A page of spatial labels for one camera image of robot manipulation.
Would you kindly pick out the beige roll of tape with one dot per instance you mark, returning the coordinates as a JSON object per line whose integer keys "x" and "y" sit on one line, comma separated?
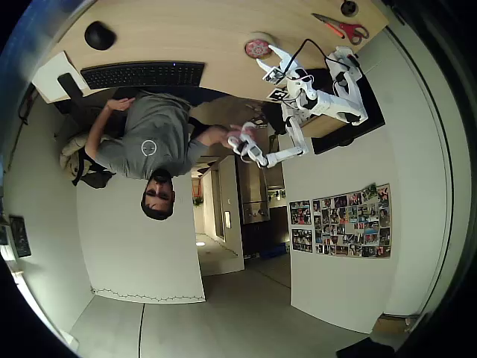
{"x": 269, "y": 41}

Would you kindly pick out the pink patterned ball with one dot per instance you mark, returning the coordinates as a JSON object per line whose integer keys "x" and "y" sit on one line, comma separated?
{"x": 256, "y": 49}

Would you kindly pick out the small photo sheet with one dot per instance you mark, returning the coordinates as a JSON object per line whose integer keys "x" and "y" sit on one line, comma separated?
{"x": 302, "y": 240}
{"x": 300, "y": 212}

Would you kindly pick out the person's right hand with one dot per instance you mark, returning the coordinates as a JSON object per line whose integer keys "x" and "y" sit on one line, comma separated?
{"x": 231, "y": 135}

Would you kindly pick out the black keyboard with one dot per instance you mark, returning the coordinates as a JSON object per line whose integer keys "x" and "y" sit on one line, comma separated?
{"x": 143, "y": 74}

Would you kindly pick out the white leader arm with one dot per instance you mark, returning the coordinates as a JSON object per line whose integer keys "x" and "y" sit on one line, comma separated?
{"x": 296, "y": 145}

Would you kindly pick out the person's left forearm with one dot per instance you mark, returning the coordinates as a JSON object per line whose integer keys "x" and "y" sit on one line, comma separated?
{"x": 95, "y": 130}

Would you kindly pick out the black computer mouse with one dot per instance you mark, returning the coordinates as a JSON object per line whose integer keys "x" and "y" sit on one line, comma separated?
{"x": 100, "y": 34}

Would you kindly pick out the black base mat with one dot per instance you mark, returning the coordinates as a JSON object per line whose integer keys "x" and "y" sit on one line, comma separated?
{"x": 372, "y": 112}

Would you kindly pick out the white follower robot arm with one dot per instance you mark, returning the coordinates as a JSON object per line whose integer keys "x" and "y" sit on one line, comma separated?
{"x": 343, "y": 100}

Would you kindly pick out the cardboard box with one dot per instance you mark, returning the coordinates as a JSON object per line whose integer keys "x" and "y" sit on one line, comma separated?
{"x": 392, "y": 323}

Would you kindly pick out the white paper sheet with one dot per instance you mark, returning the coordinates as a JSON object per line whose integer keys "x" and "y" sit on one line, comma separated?
{"x": 52, "y": 76}

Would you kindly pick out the black and white marker tag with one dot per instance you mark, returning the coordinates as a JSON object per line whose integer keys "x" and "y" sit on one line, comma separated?
{"x": 277, "y": 95}

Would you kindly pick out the large photo collage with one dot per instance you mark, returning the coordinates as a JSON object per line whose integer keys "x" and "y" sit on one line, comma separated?
{"x": 352, "y": 220}

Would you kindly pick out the dark framed picture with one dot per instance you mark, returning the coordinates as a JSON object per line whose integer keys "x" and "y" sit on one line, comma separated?
{"x": 20, "y": 235}

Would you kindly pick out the blue crate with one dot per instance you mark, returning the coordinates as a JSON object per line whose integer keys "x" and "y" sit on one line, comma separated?
{"x": 275, "y": 250}

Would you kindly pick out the black round desk grommet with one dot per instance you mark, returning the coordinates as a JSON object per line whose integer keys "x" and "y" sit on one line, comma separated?
{"x": 349, "y": 7}

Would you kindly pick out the small gripper camera module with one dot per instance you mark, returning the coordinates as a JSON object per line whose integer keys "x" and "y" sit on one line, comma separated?
{"x": 273, "y": 74}

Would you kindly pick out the person's left hand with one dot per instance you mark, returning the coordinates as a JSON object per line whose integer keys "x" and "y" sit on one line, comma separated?
{"x": 120, "y": 104}

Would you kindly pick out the steel refrigerator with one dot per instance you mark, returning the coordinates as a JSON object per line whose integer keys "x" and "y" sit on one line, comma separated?
{"x": 254, "y": 194}

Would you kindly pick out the man in grey shirt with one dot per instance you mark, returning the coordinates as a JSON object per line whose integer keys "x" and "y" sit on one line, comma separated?
{"x": 156, "y": 130}

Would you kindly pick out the person's right forearm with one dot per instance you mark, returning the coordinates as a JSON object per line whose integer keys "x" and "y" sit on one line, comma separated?
{"x": 208, "y": 138}

